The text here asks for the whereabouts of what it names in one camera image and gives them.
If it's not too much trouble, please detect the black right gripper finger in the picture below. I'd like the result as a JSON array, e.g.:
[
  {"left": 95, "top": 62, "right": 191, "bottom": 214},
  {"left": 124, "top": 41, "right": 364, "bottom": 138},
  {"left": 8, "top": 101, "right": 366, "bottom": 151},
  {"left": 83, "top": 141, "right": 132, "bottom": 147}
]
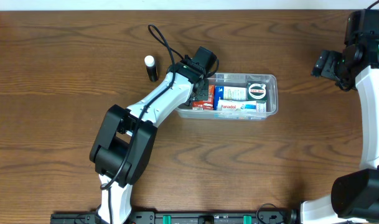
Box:
[
  {"left": 321, "top": 50, "right": 342, "bottom": 80},
  {"left": 311, "top": 50, "right": 329, "bottom": 77}
]

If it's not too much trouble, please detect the large blue white medicine box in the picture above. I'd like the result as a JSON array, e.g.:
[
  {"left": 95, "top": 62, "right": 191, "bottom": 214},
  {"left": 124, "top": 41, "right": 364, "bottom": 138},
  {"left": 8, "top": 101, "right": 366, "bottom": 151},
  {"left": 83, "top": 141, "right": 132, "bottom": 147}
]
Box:
[{"left": 213, "top": 85, "right": 268, "bottom": 113}]

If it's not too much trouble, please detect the red medicine box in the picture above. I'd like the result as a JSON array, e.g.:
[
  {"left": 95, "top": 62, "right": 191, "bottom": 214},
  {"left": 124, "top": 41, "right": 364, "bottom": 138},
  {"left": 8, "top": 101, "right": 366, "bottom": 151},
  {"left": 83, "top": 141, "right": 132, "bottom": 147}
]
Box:
[{"left": 192, "top": 85, "right": 215, "bottom": 110}]

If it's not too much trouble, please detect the dark bottle white cap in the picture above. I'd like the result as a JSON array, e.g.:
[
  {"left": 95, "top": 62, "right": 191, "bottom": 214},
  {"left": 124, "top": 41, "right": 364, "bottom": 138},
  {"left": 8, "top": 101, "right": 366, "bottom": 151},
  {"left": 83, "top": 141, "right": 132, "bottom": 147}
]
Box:
[{"left": 144, "top": 55, "right": 159, "bottom": 82}]

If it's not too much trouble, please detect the white Panadol box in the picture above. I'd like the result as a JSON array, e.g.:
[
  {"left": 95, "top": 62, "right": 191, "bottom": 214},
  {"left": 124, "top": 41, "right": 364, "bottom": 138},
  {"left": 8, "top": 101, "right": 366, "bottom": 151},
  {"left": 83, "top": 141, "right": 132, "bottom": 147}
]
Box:
[{"left": 217, "top": 100, "right": 257, "bottom": 111}]

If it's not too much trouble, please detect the green round-logo box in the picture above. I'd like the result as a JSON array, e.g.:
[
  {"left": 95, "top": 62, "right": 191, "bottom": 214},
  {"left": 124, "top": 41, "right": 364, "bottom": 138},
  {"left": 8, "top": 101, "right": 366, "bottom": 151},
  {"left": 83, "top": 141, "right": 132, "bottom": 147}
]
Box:
[{"left": 246, "top": 82, "right": 267, "bottom": 101}]

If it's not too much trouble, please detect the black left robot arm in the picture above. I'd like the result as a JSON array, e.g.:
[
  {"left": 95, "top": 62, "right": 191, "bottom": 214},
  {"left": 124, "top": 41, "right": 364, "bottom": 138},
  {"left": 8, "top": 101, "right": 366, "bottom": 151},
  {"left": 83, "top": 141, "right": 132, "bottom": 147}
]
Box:
[{"left": 90, "top": 57, "right": 219, "bottom": 223}]

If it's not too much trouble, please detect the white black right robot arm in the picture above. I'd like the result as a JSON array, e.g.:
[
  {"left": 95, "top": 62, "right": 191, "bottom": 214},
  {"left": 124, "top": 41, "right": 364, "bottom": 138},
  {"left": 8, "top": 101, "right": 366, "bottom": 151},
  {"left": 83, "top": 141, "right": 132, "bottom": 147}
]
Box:
[{"left": 299, "top": 36, "right": 379, "bottom": 223}]

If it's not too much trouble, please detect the clear plastic container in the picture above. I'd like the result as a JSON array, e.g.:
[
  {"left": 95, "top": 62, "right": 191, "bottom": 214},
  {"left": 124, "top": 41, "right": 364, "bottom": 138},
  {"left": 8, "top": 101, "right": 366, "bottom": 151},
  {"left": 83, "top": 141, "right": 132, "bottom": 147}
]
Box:
[{"left": 175, "top": 73, "right": 278, "bottom": 120}]

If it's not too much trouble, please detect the black left camera cable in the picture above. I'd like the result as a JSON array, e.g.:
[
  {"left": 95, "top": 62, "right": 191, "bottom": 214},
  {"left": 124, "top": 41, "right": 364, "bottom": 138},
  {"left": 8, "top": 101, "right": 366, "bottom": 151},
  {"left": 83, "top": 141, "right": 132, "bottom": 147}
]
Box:
[{"left": 99, "top": 24, "right": 185, "bottom": 224}]

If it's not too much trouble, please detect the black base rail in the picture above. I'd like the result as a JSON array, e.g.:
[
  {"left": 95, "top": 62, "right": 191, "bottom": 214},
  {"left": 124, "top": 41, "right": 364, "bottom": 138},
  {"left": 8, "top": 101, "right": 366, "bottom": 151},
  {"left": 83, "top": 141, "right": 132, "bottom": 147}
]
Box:
[{"left": 50, "top": 208, "right": 301, "bottom": 224}]

